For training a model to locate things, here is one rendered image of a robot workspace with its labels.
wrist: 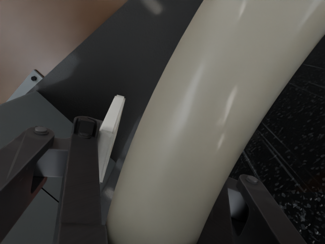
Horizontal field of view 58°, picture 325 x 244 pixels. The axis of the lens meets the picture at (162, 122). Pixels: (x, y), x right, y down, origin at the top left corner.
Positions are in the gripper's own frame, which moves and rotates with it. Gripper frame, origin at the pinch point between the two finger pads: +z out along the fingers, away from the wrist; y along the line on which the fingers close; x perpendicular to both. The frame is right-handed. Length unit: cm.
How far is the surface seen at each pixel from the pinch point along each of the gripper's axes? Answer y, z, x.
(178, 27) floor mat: 8, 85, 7
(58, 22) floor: -32, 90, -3
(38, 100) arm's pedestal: -32, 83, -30
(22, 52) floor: -42, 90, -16
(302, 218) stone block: 24.9, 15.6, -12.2
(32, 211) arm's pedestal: -16, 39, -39
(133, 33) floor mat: -6, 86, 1
